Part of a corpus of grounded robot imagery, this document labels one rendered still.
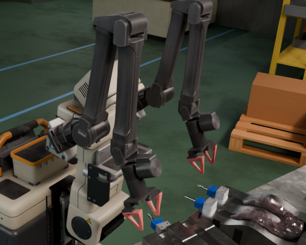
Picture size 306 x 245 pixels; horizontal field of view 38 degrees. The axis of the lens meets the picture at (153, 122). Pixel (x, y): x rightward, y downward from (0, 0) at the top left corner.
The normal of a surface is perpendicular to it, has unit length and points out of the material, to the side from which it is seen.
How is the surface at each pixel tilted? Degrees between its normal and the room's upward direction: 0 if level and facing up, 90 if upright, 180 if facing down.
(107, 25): 90
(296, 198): 0
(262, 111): 90
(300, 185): 0
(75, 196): 90
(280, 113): 90
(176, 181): 0
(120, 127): 81
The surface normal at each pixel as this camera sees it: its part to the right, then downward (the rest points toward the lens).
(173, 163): 0.08, -0.90
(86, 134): -0.53, 0.32
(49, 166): 0.84, 0.32
